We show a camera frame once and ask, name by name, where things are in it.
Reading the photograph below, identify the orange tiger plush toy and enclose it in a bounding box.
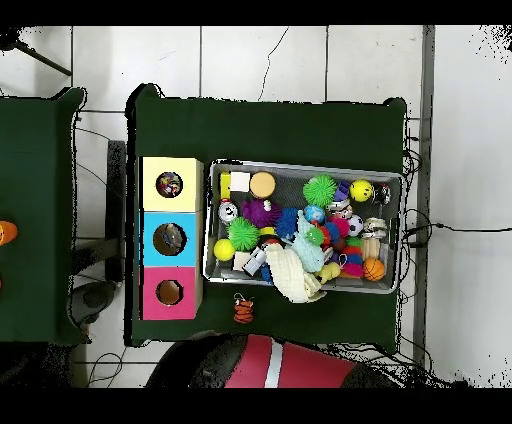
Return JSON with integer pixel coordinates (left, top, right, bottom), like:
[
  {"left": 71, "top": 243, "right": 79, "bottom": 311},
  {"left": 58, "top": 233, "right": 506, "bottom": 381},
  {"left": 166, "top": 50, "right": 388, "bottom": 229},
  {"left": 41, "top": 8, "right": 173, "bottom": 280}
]
[{"left": 232, "top": 292, "right": 256, "bottom": 325}]

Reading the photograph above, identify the silver mesh bin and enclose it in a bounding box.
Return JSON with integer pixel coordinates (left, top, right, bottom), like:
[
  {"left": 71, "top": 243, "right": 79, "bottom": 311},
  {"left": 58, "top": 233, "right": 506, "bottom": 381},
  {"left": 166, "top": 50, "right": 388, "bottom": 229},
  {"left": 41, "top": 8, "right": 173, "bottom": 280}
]
[{"left": 202, "top": 159, "right": 405, "bottom": 295}]

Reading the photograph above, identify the purple spiky monster toy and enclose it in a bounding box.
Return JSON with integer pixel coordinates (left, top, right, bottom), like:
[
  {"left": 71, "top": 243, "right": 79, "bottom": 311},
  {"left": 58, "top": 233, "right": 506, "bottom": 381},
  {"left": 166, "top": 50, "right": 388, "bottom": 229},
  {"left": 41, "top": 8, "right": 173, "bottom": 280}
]
[{"left": 240, "top": 198, "right": 283, "bottom": 228}]

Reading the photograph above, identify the green spiky rubber ball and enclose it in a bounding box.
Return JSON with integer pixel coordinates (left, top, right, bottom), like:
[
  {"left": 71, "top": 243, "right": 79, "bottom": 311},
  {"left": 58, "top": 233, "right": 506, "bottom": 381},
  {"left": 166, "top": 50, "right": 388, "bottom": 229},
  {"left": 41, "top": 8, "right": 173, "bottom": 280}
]
[
  {"left": 227, "top": 216, "right": 261, "bottom": 252},
  {"left": 302, "top": 174, "right": 338, "bottom": 208}
]

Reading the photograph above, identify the orange foam disc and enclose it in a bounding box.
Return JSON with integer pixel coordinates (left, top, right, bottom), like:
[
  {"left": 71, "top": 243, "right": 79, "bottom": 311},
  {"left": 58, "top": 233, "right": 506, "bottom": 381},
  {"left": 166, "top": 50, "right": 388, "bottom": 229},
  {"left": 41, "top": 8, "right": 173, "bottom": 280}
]
[{"left": 249, "top": 171, "right": 277, "bottom": 200}]

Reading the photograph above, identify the pale wooden cube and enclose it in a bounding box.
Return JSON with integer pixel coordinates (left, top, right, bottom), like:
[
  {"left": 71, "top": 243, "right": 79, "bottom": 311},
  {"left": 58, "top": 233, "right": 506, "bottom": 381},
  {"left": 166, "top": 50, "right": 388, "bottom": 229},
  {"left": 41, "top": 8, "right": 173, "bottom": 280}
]
[{"left": 229, "top": 171, "right": 252, "bottom": 193}]

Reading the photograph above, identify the yellow tennis ball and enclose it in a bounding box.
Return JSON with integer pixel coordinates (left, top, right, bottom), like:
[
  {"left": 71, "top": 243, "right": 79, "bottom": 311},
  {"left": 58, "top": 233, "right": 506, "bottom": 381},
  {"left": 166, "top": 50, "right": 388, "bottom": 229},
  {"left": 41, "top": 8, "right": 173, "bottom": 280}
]
[{"left": 212, "top": 238, "right": 236, "bottom": 262}]

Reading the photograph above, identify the light blue cloth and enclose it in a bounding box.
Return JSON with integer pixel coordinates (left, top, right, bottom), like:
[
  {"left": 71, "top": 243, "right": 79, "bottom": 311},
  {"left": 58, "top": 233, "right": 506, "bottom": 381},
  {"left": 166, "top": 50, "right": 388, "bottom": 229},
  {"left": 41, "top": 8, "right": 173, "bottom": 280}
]
[{"left": 291, "top": 210, "right": 326, "bottom": 273}]

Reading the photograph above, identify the cream waffle cloth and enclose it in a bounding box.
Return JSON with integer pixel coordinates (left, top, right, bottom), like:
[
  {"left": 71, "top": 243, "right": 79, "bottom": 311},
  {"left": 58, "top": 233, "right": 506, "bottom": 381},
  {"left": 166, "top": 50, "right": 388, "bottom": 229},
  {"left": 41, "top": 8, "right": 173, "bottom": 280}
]
[{"left": 264, "top": 242, "right": 327, "bottom": 304}]

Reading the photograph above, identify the yellow smiley ball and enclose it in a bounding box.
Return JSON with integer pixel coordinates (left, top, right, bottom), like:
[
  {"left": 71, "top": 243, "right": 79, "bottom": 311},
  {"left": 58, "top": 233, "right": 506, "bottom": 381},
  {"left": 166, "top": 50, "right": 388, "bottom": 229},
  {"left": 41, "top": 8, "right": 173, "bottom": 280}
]
[{"left": 349, "top": 179, "right": 374, "bottom": 203}]

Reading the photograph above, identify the orange object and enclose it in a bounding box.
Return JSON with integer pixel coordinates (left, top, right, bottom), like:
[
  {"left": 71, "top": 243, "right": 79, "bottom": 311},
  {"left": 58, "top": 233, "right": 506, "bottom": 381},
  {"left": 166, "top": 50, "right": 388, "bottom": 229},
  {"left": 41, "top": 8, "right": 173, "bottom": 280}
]
[{"left": 0, "top": 220, "right": 20, "bottom": 246}]

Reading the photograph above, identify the black tripod leg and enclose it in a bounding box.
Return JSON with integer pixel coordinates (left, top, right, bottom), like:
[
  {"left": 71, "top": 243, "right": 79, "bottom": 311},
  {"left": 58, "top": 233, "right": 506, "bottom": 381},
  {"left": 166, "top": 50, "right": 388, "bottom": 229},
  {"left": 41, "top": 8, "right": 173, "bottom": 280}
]
[{"left": 0, "top": 27, "right": 74, "bottom": 78}]

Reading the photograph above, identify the black cable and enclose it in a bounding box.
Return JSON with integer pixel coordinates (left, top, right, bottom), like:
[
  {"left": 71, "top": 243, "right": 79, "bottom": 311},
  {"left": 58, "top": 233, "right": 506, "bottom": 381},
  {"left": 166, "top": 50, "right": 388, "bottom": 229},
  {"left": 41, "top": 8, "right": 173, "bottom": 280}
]
[{"left": 401, "top": 207, "right": 512, "bottom": 249}]

